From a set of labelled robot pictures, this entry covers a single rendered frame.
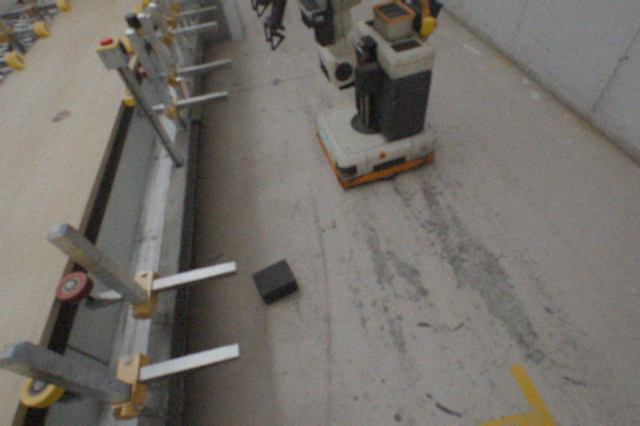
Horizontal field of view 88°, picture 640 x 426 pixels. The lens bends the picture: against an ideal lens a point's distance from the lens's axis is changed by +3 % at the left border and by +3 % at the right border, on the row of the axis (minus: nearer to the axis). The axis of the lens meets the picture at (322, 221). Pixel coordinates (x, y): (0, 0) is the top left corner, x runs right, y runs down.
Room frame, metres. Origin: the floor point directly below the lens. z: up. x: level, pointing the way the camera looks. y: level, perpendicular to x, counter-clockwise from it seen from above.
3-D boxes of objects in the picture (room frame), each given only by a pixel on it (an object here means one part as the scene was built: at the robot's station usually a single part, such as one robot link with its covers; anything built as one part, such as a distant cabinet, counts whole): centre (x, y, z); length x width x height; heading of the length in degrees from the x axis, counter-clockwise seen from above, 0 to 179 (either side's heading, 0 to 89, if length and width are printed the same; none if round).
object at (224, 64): (1.78, 0.55, 0.84); 0.43 x 0.03 x 0.04; 94
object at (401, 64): (1.88, -0.53, 0.59); 0.55 x 0.34 x 0.83; 9
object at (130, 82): (1.22, 0.59, 0.93); 0.05 x 0.05 x 0.45; 4
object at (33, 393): (0.26, 0.67, 0.85); 0.08 x 0.08 x 0.11
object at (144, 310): (0.51, 0.54, 0.80); 0.14 x 0.06 x 0.05; 4
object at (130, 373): (0.26, 0.52, 0.81); 0.14 x 0.06 x 0.05; 4
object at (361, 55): (1.78, -0.29, 0.68); 0.28 x 0.27 x 0.25; 9
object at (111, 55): (1.22, 0.59, 1.18); 0.07 x 0.07 x 0.08; 4
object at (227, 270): (0.53, 0.49, 0.80); 0.43 x 0.03 x 0.04; 94
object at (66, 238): (0.48, 0.54, 0.91); 0.04 x 0.04 x 0.48; 4
